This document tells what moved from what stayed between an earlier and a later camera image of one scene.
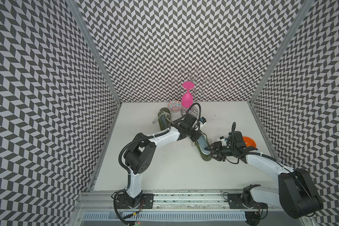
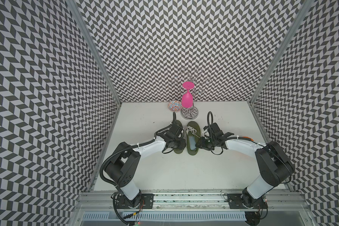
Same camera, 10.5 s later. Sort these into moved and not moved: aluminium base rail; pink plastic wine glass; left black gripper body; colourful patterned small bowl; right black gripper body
Moved: right black gripper body; left black gripper body
Not moved: pink plastic wine glass; aluminium base rail; colourful patterned small bowl
